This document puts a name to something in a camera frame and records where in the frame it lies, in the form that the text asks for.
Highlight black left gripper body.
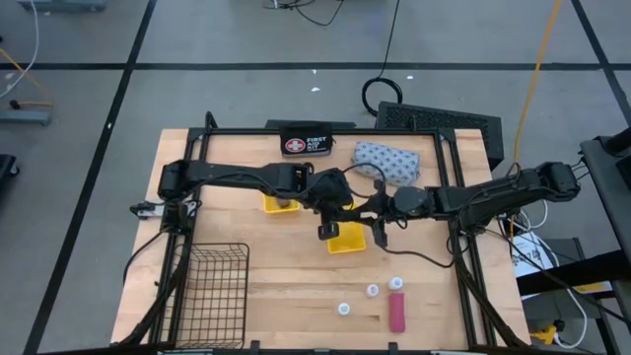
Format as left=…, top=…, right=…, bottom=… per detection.
left=310, top=170, right=356, bottom=221

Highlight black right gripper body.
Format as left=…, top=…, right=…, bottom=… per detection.
left=367, top=189, right=400, bottom=226

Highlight blue patterned striped cloth pouch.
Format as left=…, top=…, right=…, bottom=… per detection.
left=350, top=141, right=422, bottom=188

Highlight pink oblong case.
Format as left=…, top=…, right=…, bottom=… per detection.
left=387, top=292, right=407, bottom=334

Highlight yellow plastic basket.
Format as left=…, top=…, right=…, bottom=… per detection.
left=262, top=193, right=302, bottom=215
left=326, top=200, right=368, bottom=255

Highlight black first aid kit bag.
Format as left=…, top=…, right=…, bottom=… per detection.
left=278, top=122, right=334, bottom=159

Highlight white printed papers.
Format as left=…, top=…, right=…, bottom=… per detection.
left=512, top=231, right=557, bottom=279

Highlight yellow power plug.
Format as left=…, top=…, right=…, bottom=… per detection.
left=530, top=324, right=560, bottom=347

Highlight black side desk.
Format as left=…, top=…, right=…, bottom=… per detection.
left=580, top=126, right=631, bottom=257

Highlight grey floor block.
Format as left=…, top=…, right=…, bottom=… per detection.
left=0, top=108, right=53, bottom=126

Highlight black floor object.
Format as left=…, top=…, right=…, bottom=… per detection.
left=0, top=154, right=22, bottom=180

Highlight grey floor base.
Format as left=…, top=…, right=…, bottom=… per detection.
left=17, top=0, right=107, bottom=13

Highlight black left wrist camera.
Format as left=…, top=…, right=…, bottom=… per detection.
left=317, top=221, right=342, bottom=242

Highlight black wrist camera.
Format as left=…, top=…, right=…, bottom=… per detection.
left=372, top=219, right=391, bottom=249
left=317, top=221, right=342, bottom=242

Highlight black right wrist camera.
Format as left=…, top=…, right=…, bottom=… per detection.
left=372, top=219, right=391, bottom=249

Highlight black camera cable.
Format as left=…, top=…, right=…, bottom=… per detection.
left=343, top=162, right=388, bottom=198
left=382, top=216, right=462, bottom=270

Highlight black metal table frame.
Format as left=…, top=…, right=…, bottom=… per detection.
left=110, top=110, right=532, bottom=352

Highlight black coiled floor cable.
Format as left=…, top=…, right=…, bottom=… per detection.
left=361, top=0, right=404, bottom=118

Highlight black wire basket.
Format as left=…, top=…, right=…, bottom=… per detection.
left=169, top=242, right=250, bottom=349

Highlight black tangled floor cables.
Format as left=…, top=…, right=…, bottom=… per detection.
left=262, top=0, right=346, bottom=28

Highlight thin yellow floor cable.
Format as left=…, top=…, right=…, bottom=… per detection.
left=0, top=46, right=56, bottom=109

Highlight white floor cable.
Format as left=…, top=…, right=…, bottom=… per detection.
left=0, top=0, right=41, bottom=100

